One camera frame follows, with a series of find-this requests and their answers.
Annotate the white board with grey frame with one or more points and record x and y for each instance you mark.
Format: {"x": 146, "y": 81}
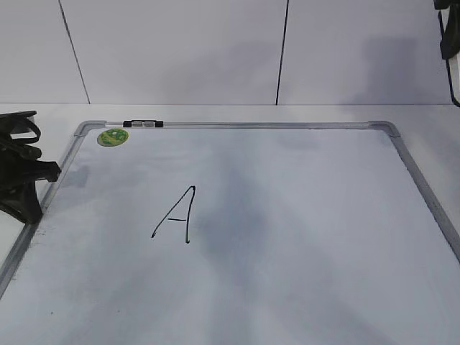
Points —
{"x": 236, "y": 234}

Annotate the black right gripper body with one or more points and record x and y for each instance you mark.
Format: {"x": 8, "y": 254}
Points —
{"x": 444, "y": 4}

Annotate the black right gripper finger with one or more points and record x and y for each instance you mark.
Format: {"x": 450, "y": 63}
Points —
{"x": 450, "y": 38}

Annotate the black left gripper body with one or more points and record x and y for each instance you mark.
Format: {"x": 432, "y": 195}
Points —
{"x": 20, "y": 159}

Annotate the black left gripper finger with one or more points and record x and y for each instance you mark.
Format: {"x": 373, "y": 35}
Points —
{"x": 21, "y": 203}

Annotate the white rectangular board eraser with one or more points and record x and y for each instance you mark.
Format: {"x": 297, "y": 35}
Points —
{"x": 452, "y": 65}

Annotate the round green sticker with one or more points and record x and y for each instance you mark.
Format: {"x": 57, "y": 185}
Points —
{"x": 112, "y": 137}

